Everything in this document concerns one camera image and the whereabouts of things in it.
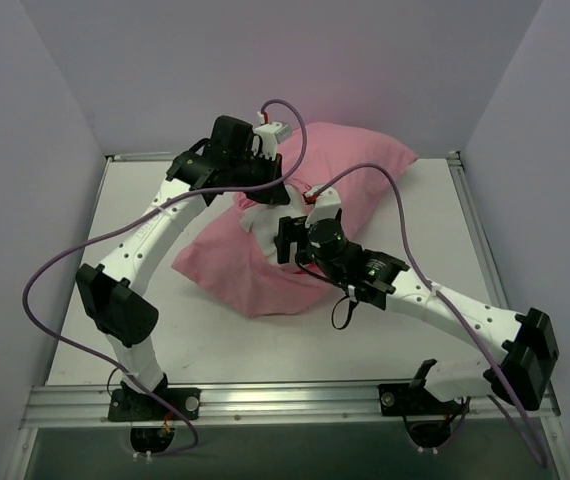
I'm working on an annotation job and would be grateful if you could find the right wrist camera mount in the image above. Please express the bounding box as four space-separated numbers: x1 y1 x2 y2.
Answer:
303 185 341 227

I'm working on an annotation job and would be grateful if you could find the white pillow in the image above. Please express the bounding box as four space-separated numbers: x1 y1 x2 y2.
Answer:
238 185 309 266

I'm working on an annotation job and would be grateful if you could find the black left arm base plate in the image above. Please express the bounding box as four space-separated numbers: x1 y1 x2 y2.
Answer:
108 385 201 422

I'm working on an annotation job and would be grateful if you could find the pink rose-print pillowcase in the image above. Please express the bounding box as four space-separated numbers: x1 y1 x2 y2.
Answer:
172 122 418 318

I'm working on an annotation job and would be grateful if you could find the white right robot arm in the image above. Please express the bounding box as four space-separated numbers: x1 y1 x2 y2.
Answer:
274 217 559 413

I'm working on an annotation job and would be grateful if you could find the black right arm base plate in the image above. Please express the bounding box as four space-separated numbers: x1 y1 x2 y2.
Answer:
377 383 464 417

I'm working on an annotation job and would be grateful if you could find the front aluminium rail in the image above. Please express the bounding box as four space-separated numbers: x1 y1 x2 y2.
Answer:
18 374 562 431

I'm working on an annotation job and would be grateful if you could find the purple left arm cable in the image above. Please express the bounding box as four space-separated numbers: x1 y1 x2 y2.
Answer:
22 99 309 459

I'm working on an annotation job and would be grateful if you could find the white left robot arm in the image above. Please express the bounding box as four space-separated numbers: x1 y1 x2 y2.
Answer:
76 116 291 419

